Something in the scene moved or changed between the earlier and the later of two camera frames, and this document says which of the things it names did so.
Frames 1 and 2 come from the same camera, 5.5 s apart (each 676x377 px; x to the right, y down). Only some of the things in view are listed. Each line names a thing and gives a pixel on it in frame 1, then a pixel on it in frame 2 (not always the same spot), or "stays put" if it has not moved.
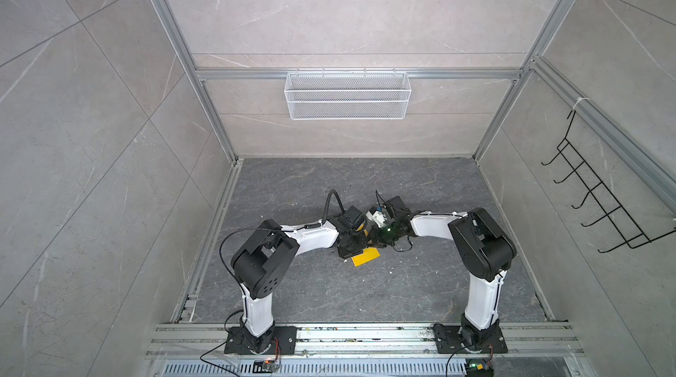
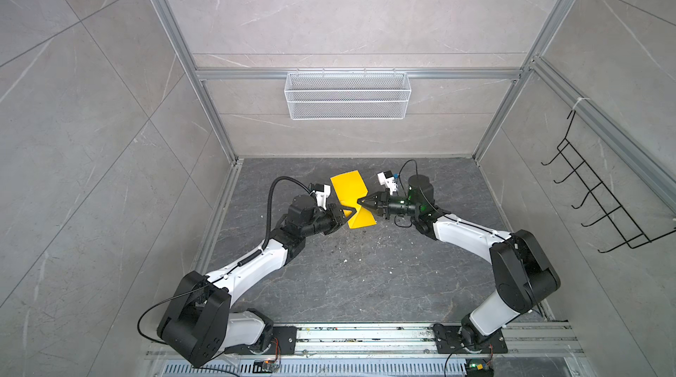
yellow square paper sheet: x=366 y=255 → x=349 y=188
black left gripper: x=366 y=241 → x=336 y=223
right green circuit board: x=479 y=368 stays put
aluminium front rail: x=201 y=340 stays put
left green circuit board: x=263 y=366 stays put
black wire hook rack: x=615 y=213 stays put
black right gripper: x=374 y=233 → x=382 y=199
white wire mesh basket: x=342 y=96 stays put
